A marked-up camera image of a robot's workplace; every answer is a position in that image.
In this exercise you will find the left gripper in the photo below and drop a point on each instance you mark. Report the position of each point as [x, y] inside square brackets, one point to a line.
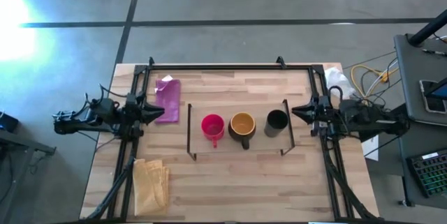
[134, 110]

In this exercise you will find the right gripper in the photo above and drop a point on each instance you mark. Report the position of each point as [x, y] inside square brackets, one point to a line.
[323, 112]

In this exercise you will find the tall black cup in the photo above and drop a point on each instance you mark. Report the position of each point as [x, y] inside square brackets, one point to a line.
[276, 123]

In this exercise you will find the pink mug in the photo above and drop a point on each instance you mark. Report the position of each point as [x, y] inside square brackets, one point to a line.
[212, 126]

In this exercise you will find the black mug yellow inside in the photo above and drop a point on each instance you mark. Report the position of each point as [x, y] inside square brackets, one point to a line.
[242, 126]

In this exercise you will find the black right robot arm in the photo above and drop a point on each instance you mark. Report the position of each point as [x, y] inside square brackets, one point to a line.
[363, 116]

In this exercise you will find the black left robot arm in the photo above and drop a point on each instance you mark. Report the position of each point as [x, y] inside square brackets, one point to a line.
[104, 110]

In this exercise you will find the purple cloth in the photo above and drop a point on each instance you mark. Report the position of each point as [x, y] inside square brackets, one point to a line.
[168, 102]

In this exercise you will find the white plastic bag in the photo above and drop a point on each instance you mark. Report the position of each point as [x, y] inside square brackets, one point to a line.
[337, 81]

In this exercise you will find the white paper sheet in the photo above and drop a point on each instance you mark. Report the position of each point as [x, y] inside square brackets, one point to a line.
[371, 147]

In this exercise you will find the yellow cloth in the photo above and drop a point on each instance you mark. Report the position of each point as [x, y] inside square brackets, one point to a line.
[150, 189]

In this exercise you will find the grey side table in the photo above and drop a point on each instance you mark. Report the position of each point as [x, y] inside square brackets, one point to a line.
[412, 84]

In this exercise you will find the smartphone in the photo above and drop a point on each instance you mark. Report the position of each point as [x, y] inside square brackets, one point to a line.
[433, 103]

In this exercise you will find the dark low side table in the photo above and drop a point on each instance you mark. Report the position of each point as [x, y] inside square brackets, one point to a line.
[408, 189]

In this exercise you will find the black metal stand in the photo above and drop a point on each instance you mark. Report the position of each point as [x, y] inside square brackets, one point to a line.
[21, 147]

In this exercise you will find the tablet with blue screen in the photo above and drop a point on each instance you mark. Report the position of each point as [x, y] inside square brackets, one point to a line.
[440, 90]

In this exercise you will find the keyboard with green lights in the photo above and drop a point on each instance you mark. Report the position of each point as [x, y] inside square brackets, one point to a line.
[431, 173]

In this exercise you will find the black pen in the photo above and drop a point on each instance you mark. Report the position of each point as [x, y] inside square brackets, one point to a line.
[434, 52]

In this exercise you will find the black pole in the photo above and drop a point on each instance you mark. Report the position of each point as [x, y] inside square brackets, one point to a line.
[427, 28]

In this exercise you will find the black metal table frame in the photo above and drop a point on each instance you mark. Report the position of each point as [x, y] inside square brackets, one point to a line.
[227, 67]

